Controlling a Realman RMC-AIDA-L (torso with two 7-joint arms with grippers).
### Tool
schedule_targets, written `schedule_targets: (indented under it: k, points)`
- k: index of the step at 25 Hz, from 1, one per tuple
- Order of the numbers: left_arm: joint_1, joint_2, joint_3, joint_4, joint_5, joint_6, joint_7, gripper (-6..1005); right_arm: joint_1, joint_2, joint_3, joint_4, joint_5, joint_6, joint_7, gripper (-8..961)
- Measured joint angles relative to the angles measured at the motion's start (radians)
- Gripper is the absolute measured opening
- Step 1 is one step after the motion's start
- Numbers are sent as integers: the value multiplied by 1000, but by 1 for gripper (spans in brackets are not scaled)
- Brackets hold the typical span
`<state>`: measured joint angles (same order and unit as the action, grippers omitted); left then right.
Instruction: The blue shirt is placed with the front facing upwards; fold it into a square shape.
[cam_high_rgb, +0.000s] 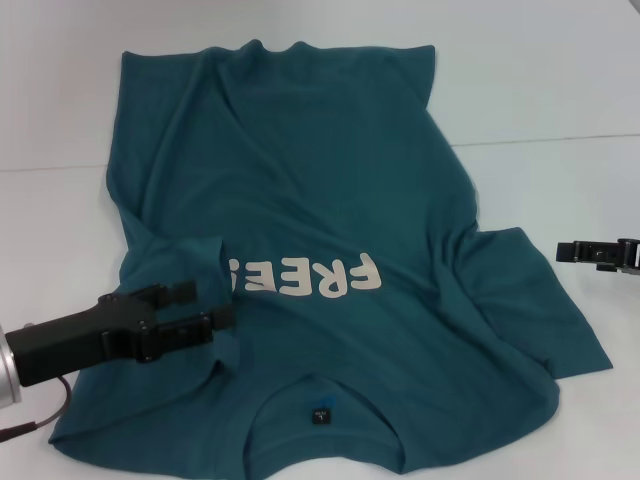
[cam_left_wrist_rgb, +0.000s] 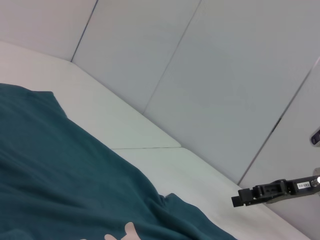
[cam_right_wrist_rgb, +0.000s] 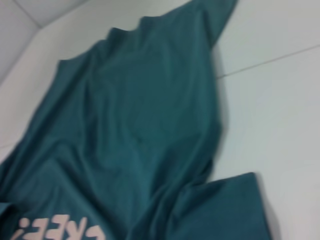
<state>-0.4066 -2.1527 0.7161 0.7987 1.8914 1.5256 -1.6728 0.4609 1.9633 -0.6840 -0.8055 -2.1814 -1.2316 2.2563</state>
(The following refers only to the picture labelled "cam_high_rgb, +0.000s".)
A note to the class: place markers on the teal t-shirt with FREE print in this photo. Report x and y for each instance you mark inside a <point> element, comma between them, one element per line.
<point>325,175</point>

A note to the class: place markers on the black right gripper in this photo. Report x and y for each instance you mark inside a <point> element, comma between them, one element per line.
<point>631,255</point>

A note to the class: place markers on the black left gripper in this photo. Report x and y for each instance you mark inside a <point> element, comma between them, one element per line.
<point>60,345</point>

